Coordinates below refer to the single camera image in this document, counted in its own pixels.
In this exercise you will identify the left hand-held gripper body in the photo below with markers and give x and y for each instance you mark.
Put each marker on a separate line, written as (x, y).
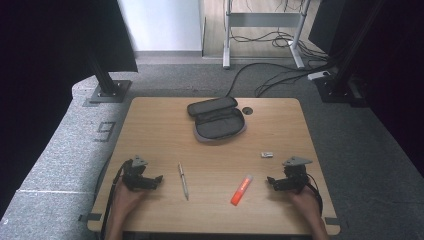
(133, 175)

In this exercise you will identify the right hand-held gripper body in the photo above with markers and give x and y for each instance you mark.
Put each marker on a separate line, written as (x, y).
(295, 175)

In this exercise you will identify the small white eraser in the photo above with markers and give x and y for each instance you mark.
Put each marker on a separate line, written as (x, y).
(267, 154)

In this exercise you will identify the orange highlighter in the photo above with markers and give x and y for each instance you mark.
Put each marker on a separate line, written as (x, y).
(240, 190)

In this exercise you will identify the black zip pencil case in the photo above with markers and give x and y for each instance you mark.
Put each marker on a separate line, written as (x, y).
(216, 121)

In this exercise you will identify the person's left hand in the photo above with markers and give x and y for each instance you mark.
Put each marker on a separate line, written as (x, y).
(126, 200)

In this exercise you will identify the person's right hand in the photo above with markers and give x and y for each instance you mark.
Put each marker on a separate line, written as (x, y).
(305, 203)

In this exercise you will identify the silver pen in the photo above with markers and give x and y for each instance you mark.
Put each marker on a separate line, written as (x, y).
(183, 181)

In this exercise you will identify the grey tape strip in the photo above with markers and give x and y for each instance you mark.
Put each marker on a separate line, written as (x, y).
(332, 221)
(90, 217)

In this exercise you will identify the black metal stand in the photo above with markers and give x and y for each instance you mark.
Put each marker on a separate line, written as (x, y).
(340, 86)
(110, 90)

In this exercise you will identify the white power strip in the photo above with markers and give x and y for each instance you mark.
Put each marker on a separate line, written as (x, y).
(318, 75)

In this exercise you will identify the black curtain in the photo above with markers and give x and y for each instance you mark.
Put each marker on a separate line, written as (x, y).
(393, 83)
(46, 66)

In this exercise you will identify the white desk frame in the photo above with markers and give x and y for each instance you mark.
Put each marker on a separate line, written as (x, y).
(263, 20)

